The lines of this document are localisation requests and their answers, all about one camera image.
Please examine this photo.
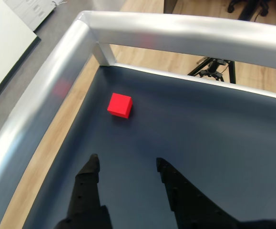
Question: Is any white drawer cabinet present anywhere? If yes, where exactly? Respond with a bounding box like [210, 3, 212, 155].
[5, 0, 57, 32]

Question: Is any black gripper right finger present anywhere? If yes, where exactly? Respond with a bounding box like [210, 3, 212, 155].
[155, 157, 276, 229]

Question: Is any black caster chair base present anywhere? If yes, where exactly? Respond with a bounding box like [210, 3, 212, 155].
[227, 0, 272, 22]

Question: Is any red cube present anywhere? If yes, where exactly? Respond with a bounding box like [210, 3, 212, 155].
[107, 93, 133, 119]

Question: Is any dark rectangular stand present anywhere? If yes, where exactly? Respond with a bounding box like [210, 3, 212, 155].
[163, 0, 179, 14]

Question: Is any white panel with black edge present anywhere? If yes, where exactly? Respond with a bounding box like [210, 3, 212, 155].
[0, 0, 42, 112]

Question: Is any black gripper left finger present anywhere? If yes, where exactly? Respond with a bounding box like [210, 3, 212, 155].
[53, 154, 112, 229]

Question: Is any black tripod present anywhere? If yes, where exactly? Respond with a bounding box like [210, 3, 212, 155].
[187, 56, 236, 84]

